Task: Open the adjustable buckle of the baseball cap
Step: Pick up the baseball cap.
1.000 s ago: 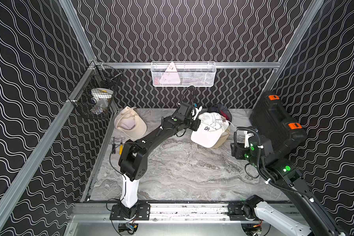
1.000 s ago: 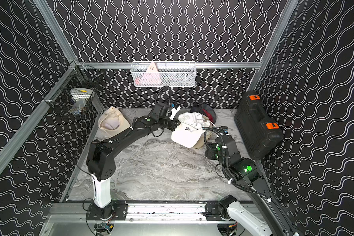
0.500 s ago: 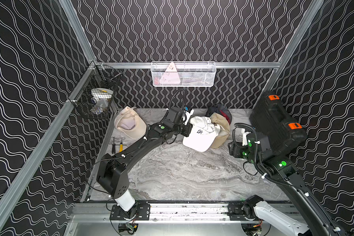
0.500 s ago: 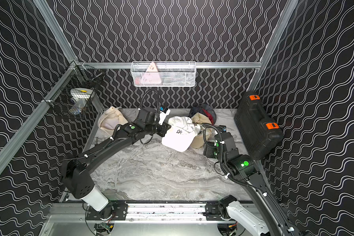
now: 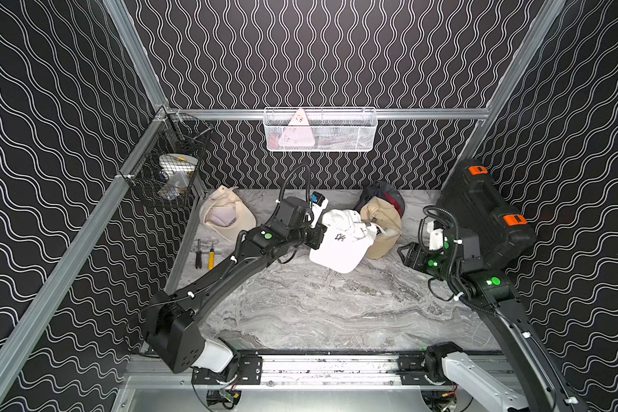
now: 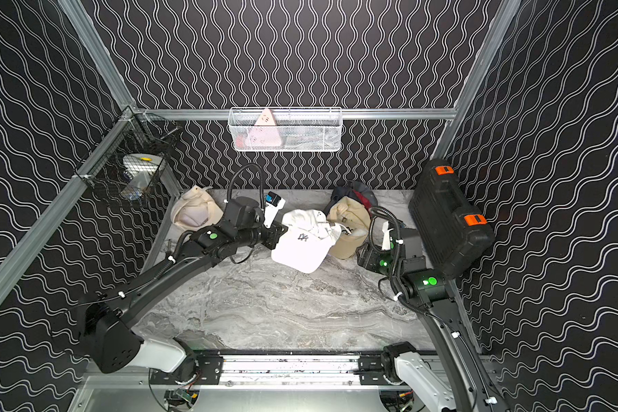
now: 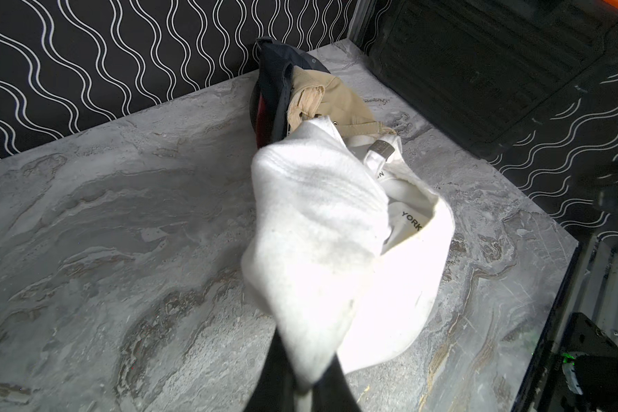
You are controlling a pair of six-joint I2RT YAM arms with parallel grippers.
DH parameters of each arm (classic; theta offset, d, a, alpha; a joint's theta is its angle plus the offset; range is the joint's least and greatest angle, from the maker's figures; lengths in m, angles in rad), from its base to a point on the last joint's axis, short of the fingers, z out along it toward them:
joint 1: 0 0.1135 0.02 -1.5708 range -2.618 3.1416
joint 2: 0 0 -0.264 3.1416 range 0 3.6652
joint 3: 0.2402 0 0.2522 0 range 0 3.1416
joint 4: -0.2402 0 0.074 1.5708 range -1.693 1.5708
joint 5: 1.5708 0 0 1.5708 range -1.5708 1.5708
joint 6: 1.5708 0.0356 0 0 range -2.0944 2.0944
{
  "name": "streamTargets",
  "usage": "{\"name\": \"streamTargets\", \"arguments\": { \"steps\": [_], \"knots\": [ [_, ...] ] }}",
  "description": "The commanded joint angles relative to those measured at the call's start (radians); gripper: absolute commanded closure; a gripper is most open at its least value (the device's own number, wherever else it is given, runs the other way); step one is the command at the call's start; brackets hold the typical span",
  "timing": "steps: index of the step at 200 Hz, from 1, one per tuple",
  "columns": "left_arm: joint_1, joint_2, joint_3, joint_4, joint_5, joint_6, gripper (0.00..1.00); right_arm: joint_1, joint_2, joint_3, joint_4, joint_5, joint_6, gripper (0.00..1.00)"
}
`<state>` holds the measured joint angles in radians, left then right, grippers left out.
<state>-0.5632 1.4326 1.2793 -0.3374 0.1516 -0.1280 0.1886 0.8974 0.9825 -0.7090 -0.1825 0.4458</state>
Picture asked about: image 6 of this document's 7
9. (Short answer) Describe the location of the dark navy cap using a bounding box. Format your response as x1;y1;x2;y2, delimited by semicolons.
323;185;359;216

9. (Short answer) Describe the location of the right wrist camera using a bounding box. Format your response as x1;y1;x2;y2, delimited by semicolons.
380;221;394;251

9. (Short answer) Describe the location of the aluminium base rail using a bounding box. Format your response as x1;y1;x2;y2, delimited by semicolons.
151;349;434;388

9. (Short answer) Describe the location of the black wire basket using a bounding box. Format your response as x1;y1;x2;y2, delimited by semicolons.
78;110;182;208

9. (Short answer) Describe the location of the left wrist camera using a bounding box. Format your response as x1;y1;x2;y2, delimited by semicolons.
264;192;286;228

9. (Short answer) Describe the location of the aluminium back crossbar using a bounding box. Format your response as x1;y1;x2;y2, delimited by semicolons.
134;107;457;121

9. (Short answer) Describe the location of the white cap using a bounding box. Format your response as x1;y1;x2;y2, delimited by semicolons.
271;209;342;274

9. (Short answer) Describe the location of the aluminium frame post right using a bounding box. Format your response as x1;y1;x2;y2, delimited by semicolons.
431;0;521;159

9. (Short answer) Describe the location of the black tool case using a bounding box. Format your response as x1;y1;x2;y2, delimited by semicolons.
409;159;494;280

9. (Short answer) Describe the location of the aluminium frame post left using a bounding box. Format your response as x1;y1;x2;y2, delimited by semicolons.
58;0;137;109

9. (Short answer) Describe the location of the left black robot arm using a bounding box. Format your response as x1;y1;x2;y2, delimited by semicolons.
73;185;288;382

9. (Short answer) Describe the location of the pink triangle card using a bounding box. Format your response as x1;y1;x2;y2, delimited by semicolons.
245;108;283;149

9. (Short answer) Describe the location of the aluminium left side rail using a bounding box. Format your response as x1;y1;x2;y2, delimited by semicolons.
0;106;135;307

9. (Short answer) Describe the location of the cream cap with text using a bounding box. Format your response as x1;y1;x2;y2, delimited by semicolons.
171;185;223;231

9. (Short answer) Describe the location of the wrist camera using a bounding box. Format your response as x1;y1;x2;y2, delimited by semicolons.
264;192;286;228
380;221;394;251

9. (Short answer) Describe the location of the grey and red cap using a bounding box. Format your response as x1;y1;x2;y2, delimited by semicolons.
348;181;379;210

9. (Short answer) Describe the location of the tan cap with logo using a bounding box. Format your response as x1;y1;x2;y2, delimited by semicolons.
327;197;371;259

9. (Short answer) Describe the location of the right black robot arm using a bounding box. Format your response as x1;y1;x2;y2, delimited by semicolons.
356;206;510;411

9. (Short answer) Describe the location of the aluminium frame post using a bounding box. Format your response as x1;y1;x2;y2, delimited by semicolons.
431;0;521;159
58;0;137;109

